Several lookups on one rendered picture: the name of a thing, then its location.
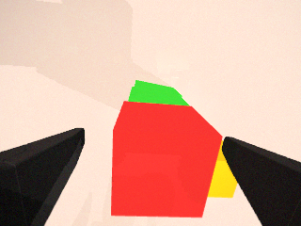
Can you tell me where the yellow block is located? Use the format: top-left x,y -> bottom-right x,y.
208,140 -> 238,198

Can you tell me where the green block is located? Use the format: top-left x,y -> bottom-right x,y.
135,80 -> 182,97
128,87 -> 190,106

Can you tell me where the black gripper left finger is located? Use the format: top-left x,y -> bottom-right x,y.
0,127 -> 85,226

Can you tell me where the red block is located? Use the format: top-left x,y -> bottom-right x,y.
111,101 -> 222,218

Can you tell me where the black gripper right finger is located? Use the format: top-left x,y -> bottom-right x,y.
222,137 -> 301,226

